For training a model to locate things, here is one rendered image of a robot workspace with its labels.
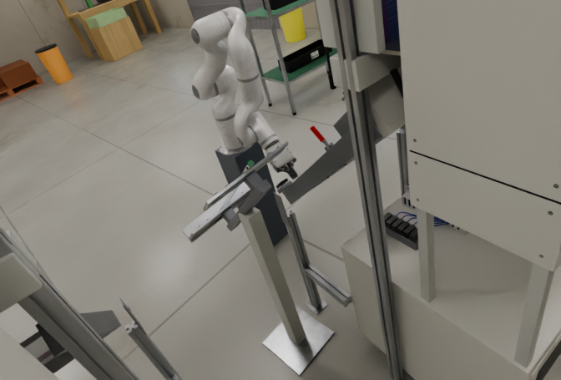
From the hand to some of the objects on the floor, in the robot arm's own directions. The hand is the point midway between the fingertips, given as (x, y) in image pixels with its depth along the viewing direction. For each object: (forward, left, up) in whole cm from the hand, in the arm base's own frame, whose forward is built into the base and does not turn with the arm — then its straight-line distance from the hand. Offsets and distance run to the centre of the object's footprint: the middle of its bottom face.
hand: (292, 174), depth 164 cm
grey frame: (+37, +19, -73) cm, 84 cm away
